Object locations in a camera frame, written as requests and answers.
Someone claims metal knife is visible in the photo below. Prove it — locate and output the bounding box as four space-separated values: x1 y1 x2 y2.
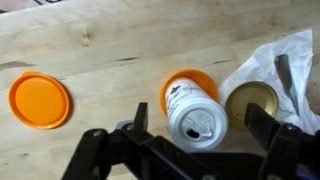
273 53 301 117

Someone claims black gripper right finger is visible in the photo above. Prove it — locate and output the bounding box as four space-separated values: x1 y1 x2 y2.
244 102 320 180

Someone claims white spice container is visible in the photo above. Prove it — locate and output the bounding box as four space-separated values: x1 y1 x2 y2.
164 77 230 153

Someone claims gold metal jar lid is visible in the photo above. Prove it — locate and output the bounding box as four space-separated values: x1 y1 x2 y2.
224 81 280 132

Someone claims white crumpled napkin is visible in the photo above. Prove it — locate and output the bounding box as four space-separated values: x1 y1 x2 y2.
217 28 320 136

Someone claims orange plastic lid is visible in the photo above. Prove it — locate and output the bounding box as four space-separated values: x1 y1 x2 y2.
8 70 71 131

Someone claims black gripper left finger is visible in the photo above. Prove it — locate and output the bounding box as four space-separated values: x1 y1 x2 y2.
61 101 214 180

